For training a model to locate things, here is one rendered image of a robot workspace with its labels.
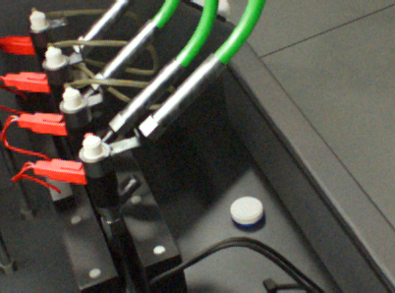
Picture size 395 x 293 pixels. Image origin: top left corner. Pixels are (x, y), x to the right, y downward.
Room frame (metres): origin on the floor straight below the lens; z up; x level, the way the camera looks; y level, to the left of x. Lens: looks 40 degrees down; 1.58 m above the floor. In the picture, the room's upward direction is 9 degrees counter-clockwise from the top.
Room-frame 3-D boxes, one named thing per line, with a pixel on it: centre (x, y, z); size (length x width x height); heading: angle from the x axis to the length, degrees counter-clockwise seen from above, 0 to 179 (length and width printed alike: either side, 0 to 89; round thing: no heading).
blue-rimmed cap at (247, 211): (0.75, -0.05, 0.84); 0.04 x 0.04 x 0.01
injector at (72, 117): (0.68, 0.10, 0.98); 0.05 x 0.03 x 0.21; 104
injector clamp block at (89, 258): (0.72, 0.12, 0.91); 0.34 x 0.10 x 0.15; 14
